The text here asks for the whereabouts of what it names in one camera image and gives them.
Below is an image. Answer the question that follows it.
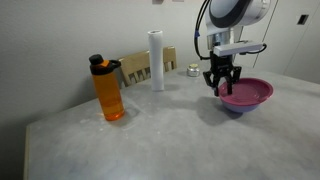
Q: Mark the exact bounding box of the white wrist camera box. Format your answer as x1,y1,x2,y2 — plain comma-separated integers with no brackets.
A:
213,41,264,57

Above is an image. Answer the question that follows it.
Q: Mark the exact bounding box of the white paper towel roll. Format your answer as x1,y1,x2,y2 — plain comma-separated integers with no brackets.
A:
147,29,165,92

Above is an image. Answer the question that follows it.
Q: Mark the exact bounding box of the light purple bowl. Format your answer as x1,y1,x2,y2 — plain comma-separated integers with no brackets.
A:
221,97,268,115

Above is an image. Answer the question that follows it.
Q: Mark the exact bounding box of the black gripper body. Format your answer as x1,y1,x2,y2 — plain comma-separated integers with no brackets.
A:
209,50,236,82

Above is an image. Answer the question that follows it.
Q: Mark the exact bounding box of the thin black camera cable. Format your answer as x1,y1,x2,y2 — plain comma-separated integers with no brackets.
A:
238,40,268,55

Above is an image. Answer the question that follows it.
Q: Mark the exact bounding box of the small silver tin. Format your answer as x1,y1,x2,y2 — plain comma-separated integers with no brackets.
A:
186,63,201,78

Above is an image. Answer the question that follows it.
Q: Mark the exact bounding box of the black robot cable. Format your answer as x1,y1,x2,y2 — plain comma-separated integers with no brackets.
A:
194,0,213,61

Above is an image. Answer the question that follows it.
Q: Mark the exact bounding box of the pink plastic bowl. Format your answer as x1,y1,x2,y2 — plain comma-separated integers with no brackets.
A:
218,77,274,107

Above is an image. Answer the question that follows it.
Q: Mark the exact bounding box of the dark wall switch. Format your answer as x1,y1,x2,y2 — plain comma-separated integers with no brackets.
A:
297,13,310,26

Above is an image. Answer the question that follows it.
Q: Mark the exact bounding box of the orange water bottle black cap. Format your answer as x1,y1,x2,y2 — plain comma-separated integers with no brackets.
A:
88,53,126,122

